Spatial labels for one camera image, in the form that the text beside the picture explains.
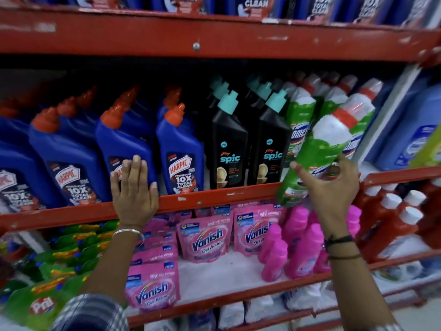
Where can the person's left hand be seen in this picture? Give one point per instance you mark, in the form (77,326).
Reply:
(134,199)

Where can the person's right hand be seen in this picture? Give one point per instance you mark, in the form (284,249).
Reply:
(332,199)

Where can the person's right thumb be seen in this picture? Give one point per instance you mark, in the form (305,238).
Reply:
(303,174)

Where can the person's left thumb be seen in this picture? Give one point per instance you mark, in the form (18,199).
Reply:
(154,194)

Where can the green white cleaner bottle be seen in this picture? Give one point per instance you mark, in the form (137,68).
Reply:
(325,141)

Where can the person's right forearm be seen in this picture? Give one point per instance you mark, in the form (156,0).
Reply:
(355,289)

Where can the person's left forearm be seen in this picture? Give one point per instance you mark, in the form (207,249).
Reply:
(110,265)

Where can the silver bangle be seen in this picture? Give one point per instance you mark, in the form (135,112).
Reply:
(129,231)

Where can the row of green white bottles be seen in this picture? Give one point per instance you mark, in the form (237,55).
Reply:
(303,113)

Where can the group of pink pouches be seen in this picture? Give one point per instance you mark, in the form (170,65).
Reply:
(203,237)

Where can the group of pink bottles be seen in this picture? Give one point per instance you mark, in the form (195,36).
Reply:
(296,244)

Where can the black thread wristbands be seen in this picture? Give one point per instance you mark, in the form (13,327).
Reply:
(339,239)

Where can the row of black teal-capped bottles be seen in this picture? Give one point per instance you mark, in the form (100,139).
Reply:
(229,141)

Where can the row of blue red-capped bottles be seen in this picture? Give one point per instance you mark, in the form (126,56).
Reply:
(69,158)

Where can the group of red white-capped bottles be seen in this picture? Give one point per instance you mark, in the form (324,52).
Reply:
(392,220)

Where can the group of light blue bottles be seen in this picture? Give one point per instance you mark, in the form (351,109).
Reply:
(410,134)

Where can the group of white packets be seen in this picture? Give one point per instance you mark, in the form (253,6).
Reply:
(275,303)

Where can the plaid shirt sleeve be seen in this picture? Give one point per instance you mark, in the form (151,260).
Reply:
(89,315)

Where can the group of green pouches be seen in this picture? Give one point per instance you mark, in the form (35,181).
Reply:
(44,279)

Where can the red metal shelf rack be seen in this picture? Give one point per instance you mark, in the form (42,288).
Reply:
(206,37)

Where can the row of dark blue bottles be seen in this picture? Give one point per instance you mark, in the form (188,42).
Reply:
(241,5)

